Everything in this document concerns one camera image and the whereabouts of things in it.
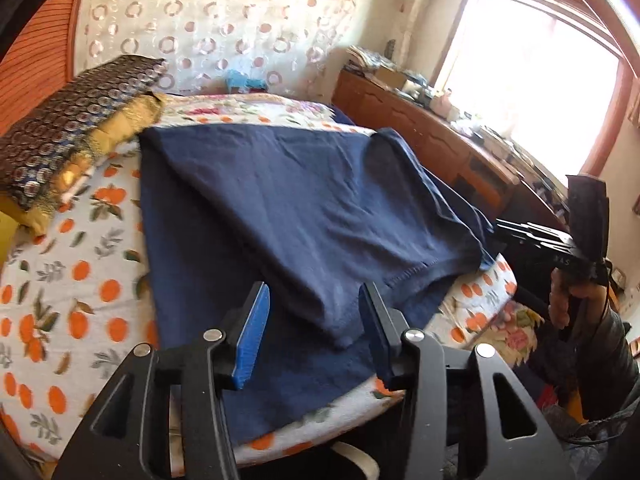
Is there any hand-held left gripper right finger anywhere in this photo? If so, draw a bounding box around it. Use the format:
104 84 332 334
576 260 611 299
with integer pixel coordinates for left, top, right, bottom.
358 281 576 480

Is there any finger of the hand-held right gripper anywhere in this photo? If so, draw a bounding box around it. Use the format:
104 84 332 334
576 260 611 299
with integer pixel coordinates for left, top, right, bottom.
500 235 577 266
495 219 571 242

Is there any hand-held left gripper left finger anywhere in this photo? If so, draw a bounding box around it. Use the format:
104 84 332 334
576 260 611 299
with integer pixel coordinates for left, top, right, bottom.
52 281 271 480

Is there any navy blue printed t-shirt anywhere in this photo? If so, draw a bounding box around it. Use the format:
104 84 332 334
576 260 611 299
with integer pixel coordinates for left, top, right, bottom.
137 124 502 447

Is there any person's right forearm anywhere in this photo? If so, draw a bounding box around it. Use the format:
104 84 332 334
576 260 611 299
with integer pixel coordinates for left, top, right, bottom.
565 305 637 426

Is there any person's right hand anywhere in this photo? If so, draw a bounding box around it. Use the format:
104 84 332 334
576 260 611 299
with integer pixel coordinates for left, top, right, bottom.
547 265 608 332

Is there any long wooden cabinet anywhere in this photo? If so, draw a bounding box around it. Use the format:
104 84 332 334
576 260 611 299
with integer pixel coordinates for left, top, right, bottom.
332 68 572 242

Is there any wooden framed window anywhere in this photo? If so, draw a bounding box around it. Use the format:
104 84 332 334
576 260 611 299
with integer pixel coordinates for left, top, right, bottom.
434 0 640 177

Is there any orange fruit print blanket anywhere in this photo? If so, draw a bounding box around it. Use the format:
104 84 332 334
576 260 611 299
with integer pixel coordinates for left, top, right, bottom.
0 110 522 467

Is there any cardboard box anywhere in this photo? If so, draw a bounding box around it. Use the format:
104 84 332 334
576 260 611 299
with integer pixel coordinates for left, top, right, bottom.
372 67 409 89

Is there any navy blue bed cover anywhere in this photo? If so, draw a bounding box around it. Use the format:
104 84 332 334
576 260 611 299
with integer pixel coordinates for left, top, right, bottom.
327 105 362 129

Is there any folded patterned cloth stack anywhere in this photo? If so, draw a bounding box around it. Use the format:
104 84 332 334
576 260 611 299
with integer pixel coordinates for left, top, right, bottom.
344 45 397 73

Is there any tied pale window curtain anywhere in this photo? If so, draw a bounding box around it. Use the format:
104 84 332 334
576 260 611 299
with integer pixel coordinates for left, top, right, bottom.
399 0 477 77

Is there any gold cushion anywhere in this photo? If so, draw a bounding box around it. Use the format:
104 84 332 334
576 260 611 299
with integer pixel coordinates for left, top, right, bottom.
0 92 167 237

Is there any blue plastic rack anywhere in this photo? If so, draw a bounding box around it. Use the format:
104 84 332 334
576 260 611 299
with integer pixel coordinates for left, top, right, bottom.
225 71 269 92

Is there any dark circle-pattern pillow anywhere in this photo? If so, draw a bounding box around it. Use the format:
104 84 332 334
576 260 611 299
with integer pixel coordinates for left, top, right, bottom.
0 55 169 212

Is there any wooden slatted wardrobe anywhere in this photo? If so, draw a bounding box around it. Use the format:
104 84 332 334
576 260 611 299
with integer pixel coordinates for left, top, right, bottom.
0 0 94 137

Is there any sheer circle-pattern wall curtain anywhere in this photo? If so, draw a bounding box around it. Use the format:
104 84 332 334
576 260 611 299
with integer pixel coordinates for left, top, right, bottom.
75 0 407 97

